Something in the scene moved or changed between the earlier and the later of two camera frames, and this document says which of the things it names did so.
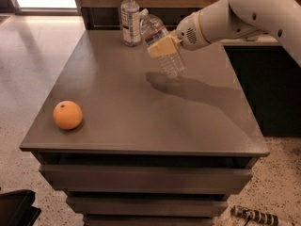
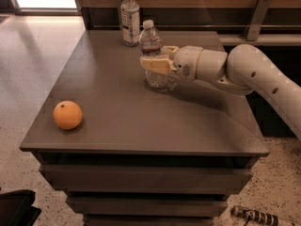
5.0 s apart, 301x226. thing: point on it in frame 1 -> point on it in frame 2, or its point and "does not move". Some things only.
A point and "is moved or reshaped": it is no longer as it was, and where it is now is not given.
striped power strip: (255, 215) does not move
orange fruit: (68, 115) does not move
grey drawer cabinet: (129, 146) does not move
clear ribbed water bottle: (153, 28) is moved or reshaped
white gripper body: (189, 34) -> (185, 61)
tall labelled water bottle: (131, 23) does not move
